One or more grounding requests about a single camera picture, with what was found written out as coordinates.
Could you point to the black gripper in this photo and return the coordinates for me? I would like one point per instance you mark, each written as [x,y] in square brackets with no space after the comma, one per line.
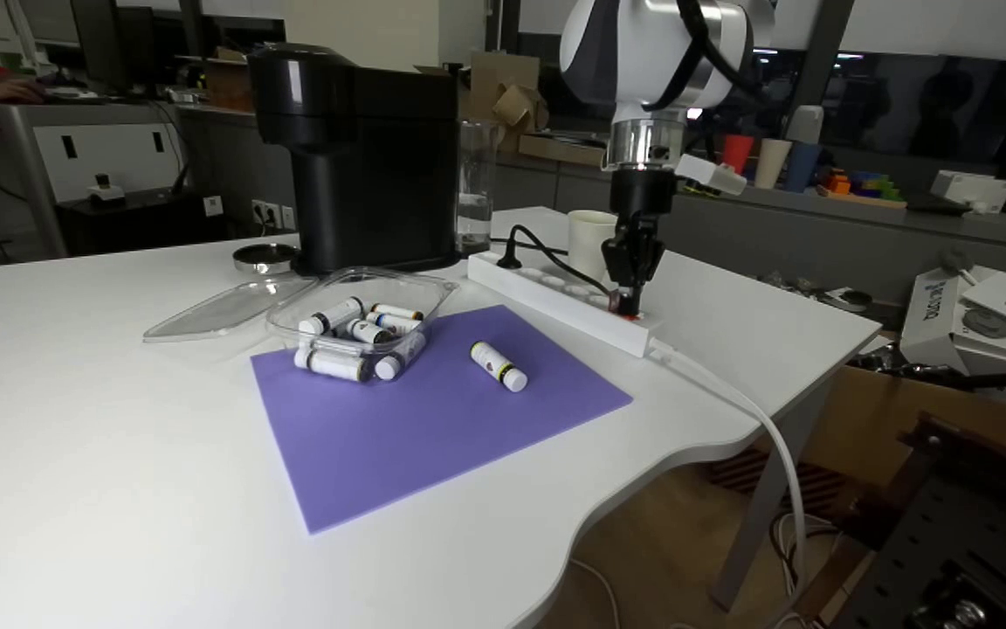
[645,202]

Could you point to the grey cabinet counter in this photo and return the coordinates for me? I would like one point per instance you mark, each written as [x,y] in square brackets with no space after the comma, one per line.
[783,230]

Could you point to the white power strip orange button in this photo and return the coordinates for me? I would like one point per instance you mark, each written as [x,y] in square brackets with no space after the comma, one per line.
[550,302]

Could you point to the round black metal dish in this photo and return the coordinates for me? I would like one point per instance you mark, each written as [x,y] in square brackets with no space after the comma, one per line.
[260,257]

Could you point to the white cabinet with slots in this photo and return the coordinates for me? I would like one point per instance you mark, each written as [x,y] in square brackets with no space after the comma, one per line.
[105,152]

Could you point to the brown cardboard boxes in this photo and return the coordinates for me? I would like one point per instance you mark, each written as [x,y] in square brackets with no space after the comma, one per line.
[514,108]

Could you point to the beige cup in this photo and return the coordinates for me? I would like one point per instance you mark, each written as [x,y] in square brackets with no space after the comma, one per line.
[769,160]

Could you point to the small white box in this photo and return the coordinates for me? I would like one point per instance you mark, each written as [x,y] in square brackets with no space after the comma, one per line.
[973,193]

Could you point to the blue cup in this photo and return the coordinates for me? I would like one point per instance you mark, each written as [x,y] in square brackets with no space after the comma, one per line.
[802,164]

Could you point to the black perforated metal rack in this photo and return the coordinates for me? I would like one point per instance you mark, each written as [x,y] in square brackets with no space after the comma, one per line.
[968,535]

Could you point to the white printed product box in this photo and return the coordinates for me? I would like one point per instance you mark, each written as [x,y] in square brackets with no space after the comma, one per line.
[980,319]

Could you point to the grey upturned cup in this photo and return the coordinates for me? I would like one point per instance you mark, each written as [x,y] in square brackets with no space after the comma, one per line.
[807,123]

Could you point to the red cup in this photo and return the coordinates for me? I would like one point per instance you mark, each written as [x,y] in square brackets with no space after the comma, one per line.
[737,152]

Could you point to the purple paper mat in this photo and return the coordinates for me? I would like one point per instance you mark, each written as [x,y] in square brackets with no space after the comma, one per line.
[434,419]

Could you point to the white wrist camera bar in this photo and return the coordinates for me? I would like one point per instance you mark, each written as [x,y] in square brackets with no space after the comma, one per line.
[714,177]

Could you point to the white cylindrical tube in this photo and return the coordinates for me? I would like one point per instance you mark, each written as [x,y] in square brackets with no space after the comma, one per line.
[398,352]
[365,334]
[398,312]
[497,365]
[332,365]
[328,319]

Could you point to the colourful toy blocks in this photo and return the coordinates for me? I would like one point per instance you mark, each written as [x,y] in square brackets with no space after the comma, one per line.
[858,187]

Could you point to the clear water tank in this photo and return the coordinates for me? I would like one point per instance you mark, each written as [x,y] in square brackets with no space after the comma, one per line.
[475,187]

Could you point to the black coffee machine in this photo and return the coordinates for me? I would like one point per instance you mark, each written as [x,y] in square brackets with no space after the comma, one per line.
[374,160]

